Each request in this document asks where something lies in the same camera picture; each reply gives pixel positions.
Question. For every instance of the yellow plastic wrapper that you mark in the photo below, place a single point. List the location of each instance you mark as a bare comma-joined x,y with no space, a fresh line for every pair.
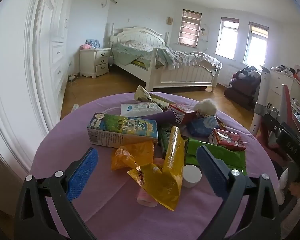
165,175

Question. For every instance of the narrow bright window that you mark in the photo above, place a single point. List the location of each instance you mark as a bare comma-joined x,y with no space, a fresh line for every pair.
226,38

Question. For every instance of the white power strip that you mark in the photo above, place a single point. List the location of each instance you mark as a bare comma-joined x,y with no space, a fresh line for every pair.
75,107

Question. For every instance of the pile of clothes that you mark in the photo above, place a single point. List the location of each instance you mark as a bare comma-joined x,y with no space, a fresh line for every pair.
247,73

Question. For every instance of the green candy packet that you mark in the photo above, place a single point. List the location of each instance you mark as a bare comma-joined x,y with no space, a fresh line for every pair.
165,136

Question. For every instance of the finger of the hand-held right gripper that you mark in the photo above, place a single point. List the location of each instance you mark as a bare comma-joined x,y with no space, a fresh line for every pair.
272,122

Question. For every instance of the wide bright window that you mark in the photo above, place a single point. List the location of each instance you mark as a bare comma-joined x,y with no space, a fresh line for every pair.
256,45

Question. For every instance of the red cartoon milk carton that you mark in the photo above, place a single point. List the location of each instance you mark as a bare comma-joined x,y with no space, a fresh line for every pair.
227,140

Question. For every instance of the pink small bottle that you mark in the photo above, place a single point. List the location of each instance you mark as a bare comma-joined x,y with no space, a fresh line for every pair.
146,198

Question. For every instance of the red and white carton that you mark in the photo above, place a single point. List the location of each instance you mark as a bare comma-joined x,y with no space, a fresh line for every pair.
182,112

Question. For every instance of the blue snack packet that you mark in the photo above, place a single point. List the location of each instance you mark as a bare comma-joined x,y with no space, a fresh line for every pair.
202,126

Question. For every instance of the white wardrobe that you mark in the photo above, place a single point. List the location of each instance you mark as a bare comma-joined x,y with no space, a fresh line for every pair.
27,67

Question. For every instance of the white dresser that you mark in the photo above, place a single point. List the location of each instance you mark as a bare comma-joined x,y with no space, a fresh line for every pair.
280,82

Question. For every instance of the green and blue milk carton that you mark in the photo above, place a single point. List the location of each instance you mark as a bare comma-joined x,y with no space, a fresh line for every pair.
120,130

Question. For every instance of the wall sticker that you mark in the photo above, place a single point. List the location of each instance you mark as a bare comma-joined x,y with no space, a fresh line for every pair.
203,32

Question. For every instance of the pale green blanket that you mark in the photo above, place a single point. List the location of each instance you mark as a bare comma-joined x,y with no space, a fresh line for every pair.
180,56

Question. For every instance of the dark armchair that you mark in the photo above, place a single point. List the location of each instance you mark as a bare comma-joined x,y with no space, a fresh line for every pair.
242,92

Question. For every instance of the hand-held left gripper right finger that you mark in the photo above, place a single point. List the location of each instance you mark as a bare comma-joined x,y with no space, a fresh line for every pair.
212,171

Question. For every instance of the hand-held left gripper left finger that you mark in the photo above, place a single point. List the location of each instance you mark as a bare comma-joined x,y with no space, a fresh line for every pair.
83,171

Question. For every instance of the blue bag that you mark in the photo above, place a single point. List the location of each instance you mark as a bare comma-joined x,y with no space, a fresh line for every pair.
93,43

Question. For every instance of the white wooden bed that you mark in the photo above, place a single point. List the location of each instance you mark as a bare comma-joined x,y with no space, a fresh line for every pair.
185,76

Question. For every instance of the paper cone wrapper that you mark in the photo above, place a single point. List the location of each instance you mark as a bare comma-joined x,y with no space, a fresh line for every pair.
145,96

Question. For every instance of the white wet wipe packet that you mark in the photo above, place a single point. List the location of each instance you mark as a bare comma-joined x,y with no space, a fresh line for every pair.
140,109

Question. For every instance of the white fluffy ball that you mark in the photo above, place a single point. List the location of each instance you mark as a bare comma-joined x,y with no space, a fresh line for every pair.
205,107

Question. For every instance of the small wall plaque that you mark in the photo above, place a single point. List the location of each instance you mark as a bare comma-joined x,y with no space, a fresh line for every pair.
170,21

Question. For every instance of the pink plush toy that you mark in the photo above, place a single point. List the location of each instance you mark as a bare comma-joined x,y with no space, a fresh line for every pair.
85,46

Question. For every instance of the purple box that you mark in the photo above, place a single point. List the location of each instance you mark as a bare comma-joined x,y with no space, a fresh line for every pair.
160,117

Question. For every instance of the white bottle cap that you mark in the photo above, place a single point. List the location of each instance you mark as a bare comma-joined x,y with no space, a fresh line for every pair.
191,176

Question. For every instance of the green snack wrapper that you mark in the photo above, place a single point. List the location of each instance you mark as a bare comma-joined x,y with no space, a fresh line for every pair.
222,155

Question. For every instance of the cream nightstand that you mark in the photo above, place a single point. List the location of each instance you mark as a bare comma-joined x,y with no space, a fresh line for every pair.
95,62

